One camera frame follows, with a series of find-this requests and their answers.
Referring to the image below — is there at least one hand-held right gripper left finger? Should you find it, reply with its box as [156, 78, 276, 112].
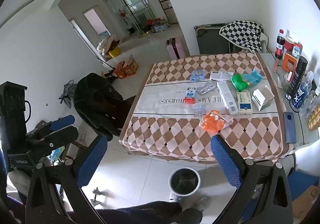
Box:
[25, 135, 108, 224]

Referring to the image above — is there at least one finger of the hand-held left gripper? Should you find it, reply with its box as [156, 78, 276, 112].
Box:
[27, 126, 79, 151]
[26, 115, 75, 141]

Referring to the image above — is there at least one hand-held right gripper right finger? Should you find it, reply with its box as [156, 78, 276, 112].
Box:
[211, 135, 293, 224]

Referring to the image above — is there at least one round metal trash bin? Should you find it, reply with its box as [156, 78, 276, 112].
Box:
[169, 168, 201, 197]

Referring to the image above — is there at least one white printed packet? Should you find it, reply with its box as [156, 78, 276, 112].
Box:
[209, 71, 234, 82]

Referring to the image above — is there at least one blue tissue pack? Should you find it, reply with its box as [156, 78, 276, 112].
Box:
[189, 69, 206, 82]

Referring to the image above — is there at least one small dumbbell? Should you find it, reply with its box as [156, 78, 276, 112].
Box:
[89, 187, 102, 206]

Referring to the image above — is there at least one black jacket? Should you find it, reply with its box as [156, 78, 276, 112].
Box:
[73, 73, 125, 142]

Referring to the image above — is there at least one orange plastic bag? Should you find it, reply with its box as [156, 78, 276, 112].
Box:
[199, 110, 234, 135]

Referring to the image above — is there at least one brown checkered tablecloth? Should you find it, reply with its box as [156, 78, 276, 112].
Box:
[119, 52, 290, 163]

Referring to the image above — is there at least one clear blister pack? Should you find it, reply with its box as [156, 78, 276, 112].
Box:
[192, 103, 208, 117]

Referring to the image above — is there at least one blue and white medicine box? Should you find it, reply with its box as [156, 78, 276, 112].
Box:
[236, 91, 253, 115]

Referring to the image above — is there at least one long white box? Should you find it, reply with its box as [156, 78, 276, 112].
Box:
[216, 80, 240, 116]

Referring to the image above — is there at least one white and green medicine box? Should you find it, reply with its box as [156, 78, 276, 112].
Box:
[251, 85, 275, 112]

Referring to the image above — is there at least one dark smartphone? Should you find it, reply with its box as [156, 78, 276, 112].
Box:
[283, 112, 297, 144]

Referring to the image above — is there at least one silver blister pack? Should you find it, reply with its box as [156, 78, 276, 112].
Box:
[196, 82, 217, 95]

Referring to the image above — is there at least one green plastic bag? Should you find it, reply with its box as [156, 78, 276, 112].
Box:
[230, 69, 263, 92]

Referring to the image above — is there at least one yellow bin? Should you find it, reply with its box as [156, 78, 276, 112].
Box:
[108, 47, 122, 58]

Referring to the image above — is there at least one orange printed carton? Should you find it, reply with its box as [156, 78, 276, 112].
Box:
[124, 54, 139, 77]

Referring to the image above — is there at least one pile of clothes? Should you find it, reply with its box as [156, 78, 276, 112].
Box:
[97, 34, 120, 57]

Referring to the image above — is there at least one cardboard box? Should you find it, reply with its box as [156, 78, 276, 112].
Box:
[291, 185, 320, 222]

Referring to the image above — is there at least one stack of gold boxes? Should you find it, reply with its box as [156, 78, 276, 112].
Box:
[308, 104, 320, 130]

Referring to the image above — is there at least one clear plastic bottle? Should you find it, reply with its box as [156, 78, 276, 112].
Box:
[300, 84, 320, 119]

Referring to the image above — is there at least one blue label water bottle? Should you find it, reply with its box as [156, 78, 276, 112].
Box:
[291, 70, 314, 110]

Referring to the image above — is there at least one black spray can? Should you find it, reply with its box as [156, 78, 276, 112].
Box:
[285, 56, 308, 101]

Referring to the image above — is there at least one orange box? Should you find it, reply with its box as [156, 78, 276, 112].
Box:
[282, 52, 299, 73]

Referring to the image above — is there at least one dark folding bed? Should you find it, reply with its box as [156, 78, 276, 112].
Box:
[194, 24, 240, 55]

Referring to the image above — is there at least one pink suitcase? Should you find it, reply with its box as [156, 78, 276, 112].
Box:
[166, 37, 187, 60]

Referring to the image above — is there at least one black and white checkered blanket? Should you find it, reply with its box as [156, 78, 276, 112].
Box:
[219, 21, 264, 53]

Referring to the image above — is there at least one black coat rack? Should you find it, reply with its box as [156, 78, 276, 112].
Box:
[117, 0, 140, 33]

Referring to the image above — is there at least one cola bottle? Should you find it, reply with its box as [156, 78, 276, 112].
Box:
[275, 29, 286, 60]

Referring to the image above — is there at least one blue and red can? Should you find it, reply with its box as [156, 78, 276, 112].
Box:
[292, 43, 303, 60]

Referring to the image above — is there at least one red cup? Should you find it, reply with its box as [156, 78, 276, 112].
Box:
[284, 37, 296, 58]

